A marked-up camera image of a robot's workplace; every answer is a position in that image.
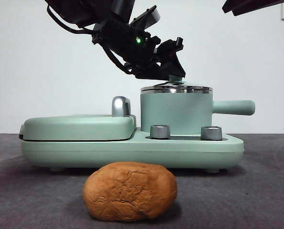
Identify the glass lid with green knob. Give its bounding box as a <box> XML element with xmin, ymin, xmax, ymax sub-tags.
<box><xmin>140</xmin><ymin>73</ymin><xmax>214</xmax><ymax>94</ymax></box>

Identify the brown potato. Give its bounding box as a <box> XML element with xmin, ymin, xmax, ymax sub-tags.
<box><xmin>82</xmin><ymin>161</ymin><xmax>178</xmax><ymax>221</ymax></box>

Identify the silver control knob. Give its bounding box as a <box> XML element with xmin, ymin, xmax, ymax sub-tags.
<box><xmin>200</xmin><ymin>125</ymin><xmax>223</xmax><ymax>141</ymax></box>
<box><xmin>150</xmin><ymin>125</ymin><xmax>171</xmax><ymax>139</ymax></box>

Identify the green breakfast machine base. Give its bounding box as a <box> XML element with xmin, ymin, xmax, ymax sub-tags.
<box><xmin>21</xmin><ymin>128</ymin><xmax>245</xmax><ymax>173</ymax></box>

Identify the green hinged griddle cover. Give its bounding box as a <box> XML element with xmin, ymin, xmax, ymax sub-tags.
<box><xmin>19</xmin><ymin>114</ymin><xmax>137</xmax><ymax>142</ymax></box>

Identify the chrome griddle cover handle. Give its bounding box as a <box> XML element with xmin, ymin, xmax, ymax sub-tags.
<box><xmin>111</xmin><ymin>96</ymin><xmax>132</xmax><ymax>117</ymax></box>

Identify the green steamer pot with handle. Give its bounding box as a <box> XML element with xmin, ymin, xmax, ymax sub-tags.
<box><xmin>140</xmin><ymin>92</ymin><xmax>256</xmax><ymax>135</ymax></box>

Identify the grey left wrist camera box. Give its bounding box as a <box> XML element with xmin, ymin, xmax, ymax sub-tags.
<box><xmin>129</xmin><ymin>6</ymin><xmax>160</xmax><ymax>31</ymax></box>

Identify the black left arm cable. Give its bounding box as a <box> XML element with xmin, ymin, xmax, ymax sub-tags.
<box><xmin>47</xmin><ymin>5</ymin><xmax>97</xmax><ymax>35</ymax></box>

